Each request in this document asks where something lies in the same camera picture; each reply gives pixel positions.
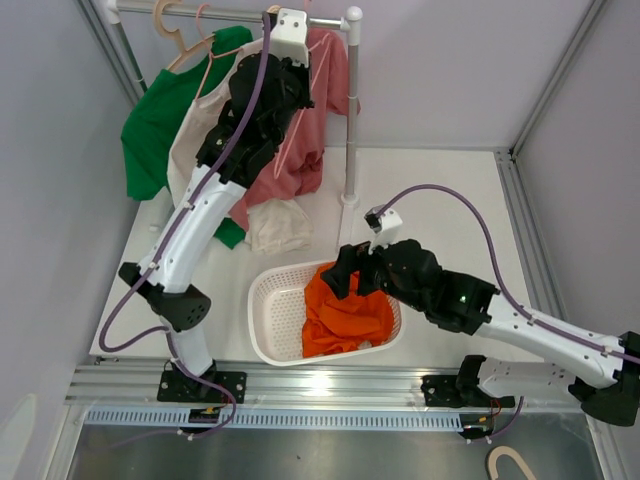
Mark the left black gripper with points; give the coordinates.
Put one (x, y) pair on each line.
(302, 73)

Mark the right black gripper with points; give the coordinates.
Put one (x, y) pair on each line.
(352, 258)

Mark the orange t shirt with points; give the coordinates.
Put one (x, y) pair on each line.
(335, 326)

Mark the pink t shirt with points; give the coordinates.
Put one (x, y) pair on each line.
(266, 187)

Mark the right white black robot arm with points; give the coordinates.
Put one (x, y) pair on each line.
(600, 373)

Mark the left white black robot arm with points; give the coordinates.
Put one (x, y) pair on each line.
(266, 90)

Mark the beige t shirt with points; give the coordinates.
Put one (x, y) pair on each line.
(275, 226)

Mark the green t shirt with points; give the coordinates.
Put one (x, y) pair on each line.
(152, 125)

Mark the metal clothes rack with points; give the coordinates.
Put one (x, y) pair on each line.
(350, 24)

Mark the white perforated plastic basket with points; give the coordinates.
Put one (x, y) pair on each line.
(277, 314)

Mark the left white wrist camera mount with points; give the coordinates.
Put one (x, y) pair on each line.
(288, 36)

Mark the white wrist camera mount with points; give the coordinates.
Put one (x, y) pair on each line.
(385, 224)
(288, 36)

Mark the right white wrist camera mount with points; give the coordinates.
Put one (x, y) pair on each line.
(385, 224)

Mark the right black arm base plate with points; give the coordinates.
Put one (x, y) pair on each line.
(457, 391)

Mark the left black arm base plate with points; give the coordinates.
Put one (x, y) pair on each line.
(200, 387)

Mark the white slotted cable duct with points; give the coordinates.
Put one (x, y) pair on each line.
(411, 421)

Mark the aluminium rail frame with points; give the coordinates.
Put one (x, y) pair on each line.
(139, 383)

